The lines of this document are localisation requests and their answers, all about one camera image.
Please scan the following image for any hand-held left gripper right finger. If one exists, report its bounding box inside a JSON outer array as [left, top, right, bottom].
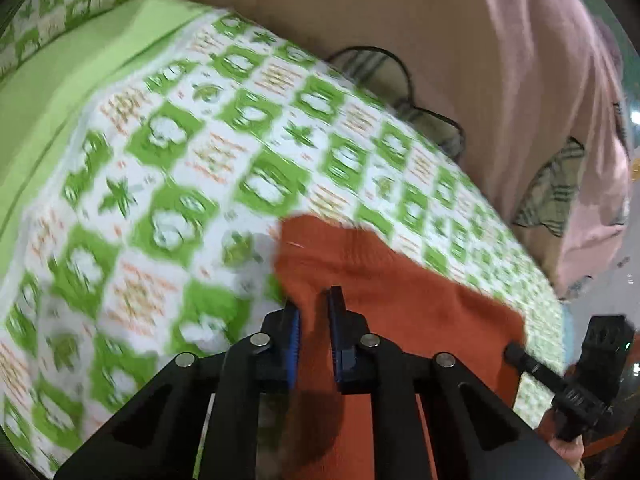
[[326, 286, 576, 480]]

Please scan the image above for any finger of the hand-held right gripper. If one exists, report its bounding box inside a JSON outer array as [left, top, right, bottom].
[[504, 342, 568, 393]]

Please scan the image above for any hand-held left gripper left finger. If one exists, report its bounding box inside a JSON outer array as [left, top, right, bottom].
[[52, 301, 301, 480]]

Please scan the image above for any orange knit sweater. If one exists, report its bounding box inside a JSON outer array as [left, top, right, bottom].
[[275, 214, 626, 480]]

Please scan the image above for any person's right hand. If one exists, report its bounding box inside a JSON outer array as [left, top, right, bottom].
[[549, 435, 586, 480]]

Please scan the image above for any green checkered bedsheet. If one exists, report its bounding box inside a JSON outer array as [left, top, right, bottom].
[[0, 0, 571, 480]]

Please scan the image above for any green checkered pillow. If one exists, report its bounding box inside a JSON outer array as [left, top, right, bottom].
[[0, 0, 135, 80]]

